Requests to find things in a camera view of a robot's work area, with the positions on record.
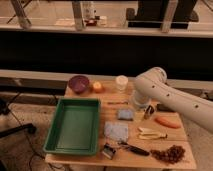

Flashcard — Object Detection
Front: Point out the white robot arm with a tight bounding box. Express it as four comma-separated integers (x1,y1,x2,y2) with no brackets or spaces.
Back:
133,67,213,133

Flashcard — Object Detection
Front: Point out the clear plastic cup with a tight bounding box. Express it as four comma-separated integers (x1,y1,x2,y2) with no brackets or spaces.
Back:
115,75,128,92

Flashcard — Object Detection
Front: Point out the small metal cup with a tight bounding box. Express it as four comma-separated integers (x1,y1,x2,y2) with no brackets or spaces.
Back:
144,105,155,119

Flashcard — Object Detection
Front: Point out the purple bowl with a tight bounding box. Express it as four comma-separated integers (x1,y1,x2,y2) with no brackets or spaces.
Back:
68,75,89,94

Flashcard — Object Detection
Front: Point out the blue cloth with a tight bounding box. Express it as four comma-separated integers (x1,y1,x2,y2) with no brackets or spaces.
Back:
104,121,129,141

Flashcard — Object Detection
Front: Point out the green plastic tray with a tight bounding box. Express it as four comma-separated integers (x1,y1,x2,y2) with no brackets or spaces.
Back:
43,98,101,156

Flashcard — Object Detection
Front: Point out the small black block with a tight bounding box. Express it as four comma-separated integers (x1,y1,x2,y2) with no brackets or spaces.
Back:
157,104,174,112

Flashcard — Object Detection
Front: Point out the orange carrot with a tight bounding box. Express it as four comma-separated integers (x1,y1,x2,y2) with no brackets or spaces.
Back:
155,116,181,129

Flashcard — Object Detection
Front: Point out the bunch of dark grapes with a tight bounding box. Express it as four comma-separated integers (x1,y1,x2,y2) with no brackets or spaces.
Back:
151,145,185,164

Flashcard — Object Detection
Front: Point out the black handled knife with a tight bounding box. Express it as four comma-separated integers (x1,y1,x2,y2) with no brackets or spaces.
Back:
118,141,150,156

